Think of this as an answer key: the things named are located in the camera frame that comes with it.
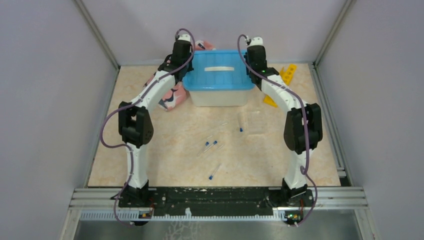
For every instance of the pink patterned cloth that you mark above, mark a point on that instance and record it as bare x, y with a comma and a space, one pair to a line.
178, 94

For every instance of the blue plastic bin lid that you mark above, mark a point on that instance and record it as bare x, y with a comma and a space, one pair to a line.
217, 70

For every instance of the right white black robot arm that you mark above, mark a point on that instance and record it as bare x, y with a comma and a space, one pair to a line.
303, 124

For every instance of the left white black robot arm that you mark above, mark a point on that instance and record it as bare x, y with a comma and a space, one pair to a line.
134, 121

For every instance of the clear plastic tube rack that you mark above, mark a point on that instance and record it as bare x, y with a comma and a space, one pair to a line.
255, 122

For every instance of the yellow test tube rack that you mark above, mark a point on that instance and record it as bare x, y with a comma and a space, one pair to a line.
287, 75

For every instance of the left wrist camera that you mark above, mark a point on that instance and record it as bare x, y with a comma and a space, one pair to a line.
184, 37

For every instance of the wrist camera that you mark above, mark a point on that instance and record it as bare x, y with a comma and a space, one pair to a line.
255, 41
184, 37

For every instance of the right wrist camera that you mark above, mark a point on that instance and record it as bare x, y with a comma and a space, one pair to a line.
255, 41

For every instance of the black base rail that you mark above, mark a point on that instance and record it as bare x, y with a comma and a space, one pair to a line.
212, 201

